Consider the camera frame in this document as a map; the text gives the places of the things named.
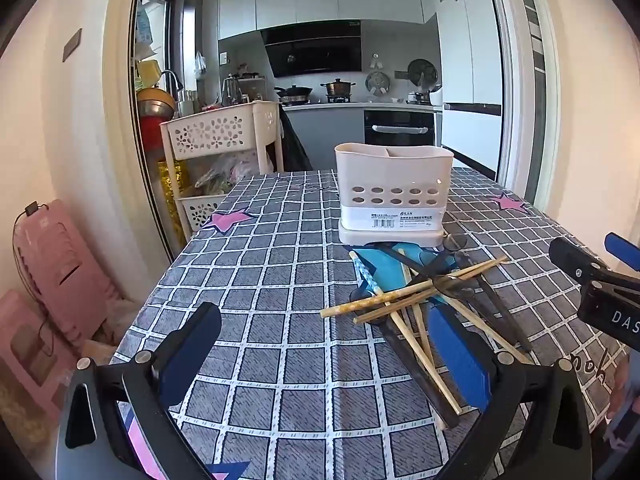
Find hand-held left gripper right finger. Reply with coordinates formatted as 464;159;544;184
427;303;596;480

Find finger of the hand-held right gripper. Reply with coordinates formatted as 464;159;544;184
604;232;640;273
548;236;640;306

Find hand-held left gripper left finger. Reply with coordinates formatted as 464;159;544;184
59;301;222;480

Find patterned bamboo chopstick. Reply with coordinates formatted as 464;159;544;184
348;250;465;416
320;256;510;320

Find cream plastic utensil holder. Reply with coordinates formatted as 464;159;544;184
334;142;455;248

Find grey checked tablecloth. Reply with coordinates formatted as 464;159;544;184
107;167;631;480

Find pink plastic stool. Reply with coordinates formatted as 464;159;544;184
12;199;136;361
0;290;76;421

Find gold foil pack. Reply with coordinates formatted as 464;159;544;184
159;157;191;226

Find clear plastic bags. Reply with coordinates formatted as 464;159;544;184
192;152;275;196

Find sliding glass door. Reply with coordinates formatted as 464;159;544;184
487;0;561;206

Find black built-in oven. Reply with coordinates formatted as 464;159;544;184
363;109;436;148

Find red container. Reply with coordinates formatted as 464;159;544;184
140;115;166;161

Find white refrigerator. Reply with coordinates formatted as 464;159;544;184
415;0;503;181

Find cream plastic storage cart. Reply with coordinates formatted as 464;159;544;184
160;101;285;241

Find dark cloth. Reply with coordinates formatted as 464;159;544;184
278;105;313;173

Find round dark pan lid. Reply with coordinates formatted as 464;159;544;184
406;58;441;92

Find metal canister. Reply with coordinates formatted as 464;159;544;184
176;89;198;117

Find metal basin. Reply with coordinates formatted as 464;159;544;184
136;87;177;116

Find grey kitchen counter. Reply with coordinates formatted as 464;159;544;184
280;101;443;171

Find round metal steamer rack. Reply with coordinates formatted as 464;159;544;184
365;71;390;97

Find glass kettle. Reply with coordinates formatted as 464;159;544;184
221;74;242;107

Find condiment rack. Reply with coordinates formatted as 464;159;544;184
239;76;266;103

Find curved kitchen faucet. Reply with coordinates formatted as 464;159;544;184
157;71;183;106

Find black wok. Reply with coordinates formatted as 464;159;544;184
274;85;314;103

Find yellow bag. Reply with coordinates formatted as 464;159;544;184
137;59;162;88

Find metal stockpot with lid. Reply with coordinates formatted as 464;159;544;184
320;78;357;97

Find black range hood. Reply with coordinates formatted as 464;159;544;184
261;20;362;79

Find kitchen window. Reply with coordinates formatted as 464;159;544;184
135;0;176;91

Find blue white hanging packet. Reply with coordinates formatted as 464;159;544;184
136;5;153;46

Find black charger cable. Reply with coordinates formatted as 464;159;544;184
12;201;56;366

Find grey wall switch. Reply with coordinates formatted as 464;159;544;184
62;29;82;62

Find white wall cabinets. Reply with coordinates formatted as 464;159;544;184
218;0;438;41

